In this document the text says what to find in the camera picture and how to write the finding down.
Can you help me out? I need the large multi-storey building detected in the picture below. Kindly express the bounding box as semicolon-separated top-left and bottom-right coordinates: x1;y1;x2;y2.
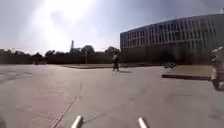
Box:
119;13;224;65

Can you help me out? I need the robot's own part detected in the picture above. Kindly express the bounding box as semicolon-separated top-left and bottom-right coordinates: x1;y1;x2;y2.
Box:
137;116;148;128
70;115;84;128

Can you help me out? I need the tall pale chimney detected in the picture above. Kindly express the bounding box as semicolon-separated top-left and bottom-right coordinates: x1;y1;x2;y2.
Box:
70;39;75;52

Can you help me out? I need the person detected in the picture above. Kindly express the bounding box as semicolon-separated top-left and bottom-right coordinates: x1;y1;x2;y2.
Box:
111;53;121;72

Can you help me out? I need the white vehicle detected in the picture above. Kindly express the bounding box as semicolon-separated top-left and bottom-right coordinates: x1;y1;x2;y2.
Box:
210;46;224;92

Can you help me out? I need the grass patch with kerb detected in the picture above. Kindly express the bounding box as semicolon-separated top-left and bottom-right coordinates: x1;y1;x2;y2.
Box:
161;64;214;81

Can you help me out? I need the raised grass island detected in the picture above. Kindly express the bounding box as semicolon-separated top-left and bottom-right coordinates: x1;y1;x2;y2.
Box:
63;62;161;70

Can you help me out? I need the row of trees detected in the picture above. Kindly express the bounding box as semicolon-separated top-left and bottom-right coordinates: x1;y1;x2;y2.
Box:
0;45;122;65

